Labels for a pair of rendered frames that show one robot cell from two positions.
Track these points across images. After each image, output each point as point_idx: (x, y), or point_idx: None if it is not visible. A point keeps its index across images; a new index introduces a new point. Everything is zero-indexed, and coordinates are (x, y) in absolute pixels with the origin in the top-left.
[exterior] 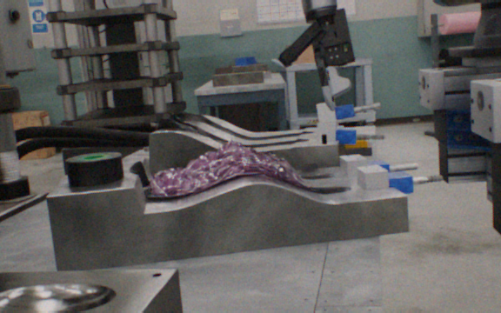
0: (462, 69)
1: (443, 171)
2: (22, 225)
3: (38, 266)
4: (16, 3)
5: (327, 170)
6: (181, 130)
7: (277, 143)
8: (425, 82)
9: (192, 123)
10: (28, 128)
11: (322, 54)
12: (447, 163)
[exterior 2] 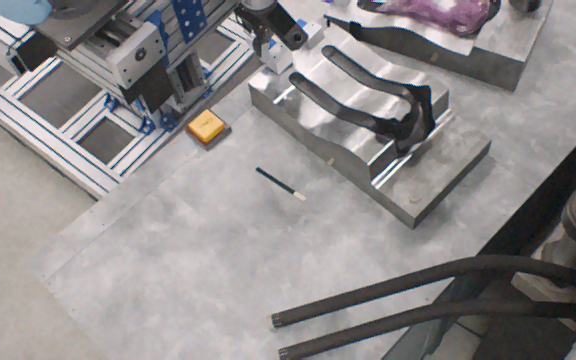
0: (129, 16)
1: (161, 98)
2: (559, 122)
3: (556, 33)
4: None
5: (350, 13)
6: (421, 78)
7: (339, 66)
8: (147, 46)
9: (390, 110)
10: (546, 262)
11: None
12: (169, 80)
